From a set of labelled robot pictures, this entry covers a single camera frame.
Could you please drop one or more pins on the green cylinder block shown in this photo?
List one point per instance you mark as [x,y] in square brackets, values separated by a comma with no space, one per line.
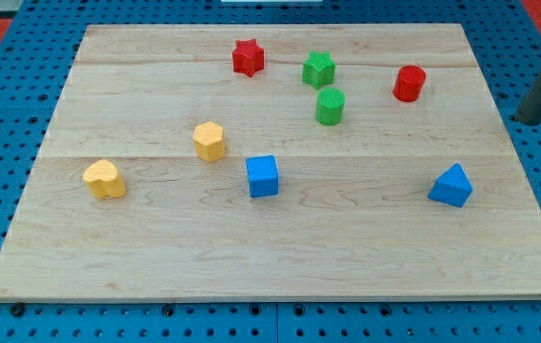
[330,103]

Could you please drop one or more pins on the blue cube block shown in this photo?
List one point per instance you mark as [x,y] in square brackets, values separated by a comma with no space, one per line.
[263,176]

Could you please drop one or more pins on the red cylinder block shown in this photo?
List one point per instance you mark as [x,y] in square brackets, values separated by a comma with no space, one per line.
[409,83]

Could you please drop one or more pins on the red star block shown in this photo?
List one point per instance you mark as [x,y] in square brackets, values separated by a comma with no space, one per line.
[248,57]

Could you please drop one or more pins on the yellow heart block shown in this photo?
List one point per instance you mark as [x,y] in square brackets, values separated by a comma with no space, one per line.
[104,180]

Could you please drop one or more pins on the green star block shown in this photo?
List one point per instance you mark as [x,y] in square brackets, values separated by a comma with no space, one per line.
[318,69]

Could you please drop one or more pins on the blue triangle block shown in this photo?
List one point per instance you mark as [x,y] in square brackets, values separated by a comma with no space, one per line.
[452,187]

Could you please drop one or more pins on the light wooden board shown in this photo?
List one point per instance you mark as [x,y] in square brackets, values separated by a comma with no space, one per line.
[352,220]

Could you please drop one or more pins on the yellow hexagon block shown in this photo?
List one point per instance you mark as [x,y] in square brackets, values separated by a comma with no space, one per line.
[209,141]

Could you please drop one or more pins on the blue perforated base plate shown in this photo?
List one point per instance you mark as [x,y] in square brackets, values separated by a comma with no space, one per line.
[35,58]

